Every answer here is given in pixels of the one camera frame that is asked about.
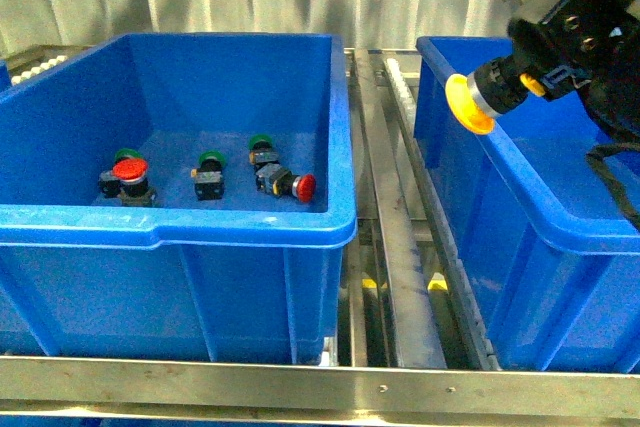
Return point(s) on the yellow mushroom push button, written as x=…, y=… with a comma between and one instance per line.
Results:
x=501, y=85

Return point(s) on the blue bin with buttons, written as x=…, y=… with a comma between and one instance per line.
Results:
x=249, y=278

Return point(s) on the red push button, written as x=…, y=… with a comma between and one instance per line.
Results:
x=278, y=181
x=135, y=190

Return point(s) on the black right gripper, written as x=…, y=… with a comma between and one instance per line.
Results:
x=587, y=47

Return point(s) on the steel roller track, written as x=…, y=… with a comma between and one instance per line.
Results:
x=421, y=281

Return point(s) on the steel rack front rail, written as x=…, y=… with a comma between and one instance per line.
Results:
x=67, y=387

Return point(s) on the green push button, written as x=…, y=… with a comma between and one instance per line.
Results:
x=108, y=183
x=262, y=151
x=208, y=176

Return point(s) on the green push button right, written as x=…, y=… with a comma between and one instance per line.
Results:
x=262, y=151

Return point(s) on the green push button middle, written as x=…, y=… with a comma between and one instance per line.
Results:
x=208, y=176

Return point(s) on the blue destination bin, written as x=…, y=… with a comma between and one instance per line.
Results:
x=552, y=265

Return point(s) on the green push button left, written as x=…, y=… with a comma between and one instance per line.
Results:
x=108, y=183

